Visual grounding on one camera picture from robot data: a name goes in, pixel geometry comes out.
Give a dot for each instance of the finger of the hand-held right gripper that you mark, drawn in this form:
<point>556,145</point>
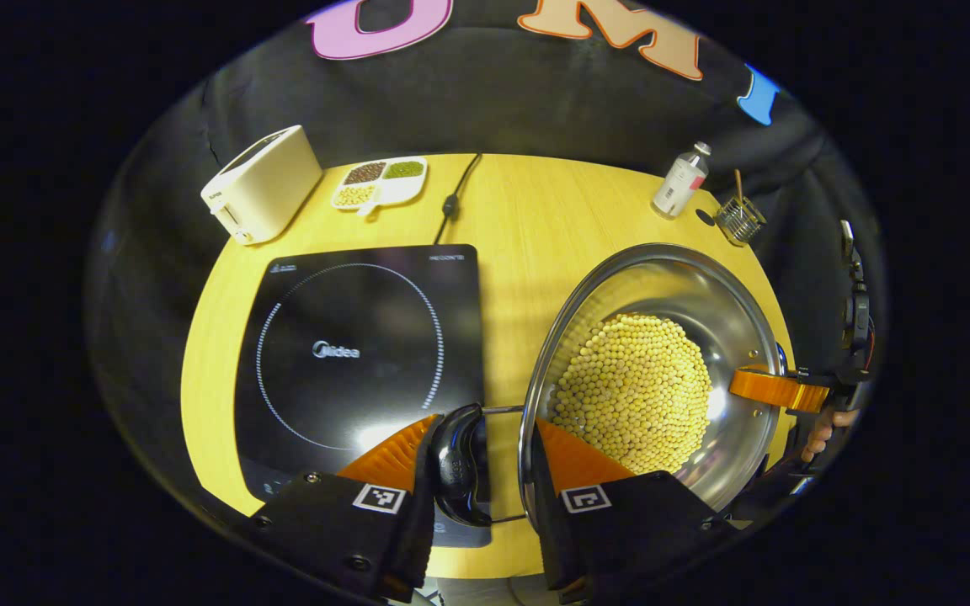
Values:
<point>775,389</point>

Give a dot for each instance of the wooden stick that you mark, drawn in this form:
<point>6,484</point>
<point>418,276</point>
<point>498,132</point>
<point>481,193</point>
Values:
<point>738,183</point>

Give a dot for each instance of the white toaster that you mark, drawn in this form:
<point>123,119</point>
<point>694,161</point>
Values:
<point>262,185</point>

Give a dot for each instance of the stainless steel pot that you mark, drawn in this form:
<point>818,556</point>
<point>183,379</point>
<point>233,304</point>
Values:
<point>704,295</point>

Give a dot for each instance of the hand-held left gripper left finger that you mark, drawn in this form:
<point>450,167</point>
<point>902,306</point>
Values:
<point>422,522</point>

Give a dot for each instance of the black induction cooktop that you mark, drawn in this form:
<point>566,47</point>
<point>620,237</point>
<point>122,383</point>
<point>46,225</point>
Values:
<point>350,353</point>

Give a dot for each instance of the small clear bottle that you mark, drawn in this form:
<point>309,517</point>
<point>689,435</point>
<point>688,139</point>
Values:
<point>679,181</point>

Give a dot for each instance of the white divided bean dish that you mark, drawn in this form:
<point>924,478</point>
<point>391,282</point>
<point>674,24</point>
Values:
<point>401,189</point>

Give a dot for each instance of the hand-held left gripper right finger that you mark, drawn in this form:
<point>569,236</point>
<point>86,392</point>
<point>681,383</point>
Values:
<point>546,522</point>

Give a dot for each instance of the pile of yellow soybeans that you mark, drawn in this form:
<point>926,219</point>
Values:
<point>632,396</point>

